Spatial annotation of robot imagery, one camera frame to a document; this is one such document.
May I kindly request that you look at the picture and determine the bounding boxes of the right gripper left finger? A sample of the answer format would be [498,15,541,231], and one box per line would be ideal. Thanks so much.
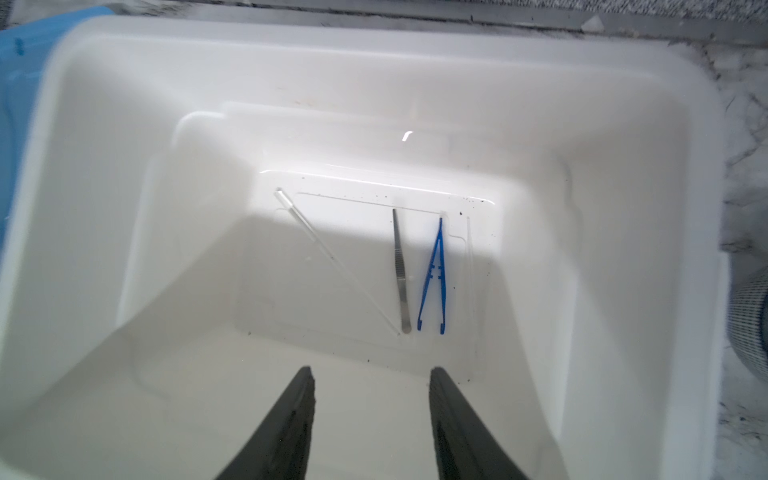
[218,366,316,479]

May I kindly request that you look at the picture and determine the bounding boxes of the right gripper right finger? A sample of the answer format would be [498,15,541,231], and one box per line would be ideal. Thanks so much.
[429,367,526,479]

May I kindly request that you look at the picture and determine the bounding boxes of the white plastic storage bin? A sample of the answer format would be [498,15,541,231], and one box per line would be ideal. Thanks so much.
[1,16,728,479]

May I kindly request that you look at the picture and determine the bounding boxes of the glass stirring rod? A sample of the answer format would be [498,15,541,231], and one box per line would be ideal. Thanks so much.
[274,187,402,337]

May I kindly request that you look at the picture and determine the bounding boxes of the blue plastic bin lid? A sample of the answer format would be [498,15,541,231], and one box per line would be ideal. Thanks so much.
[1,6,114,233]

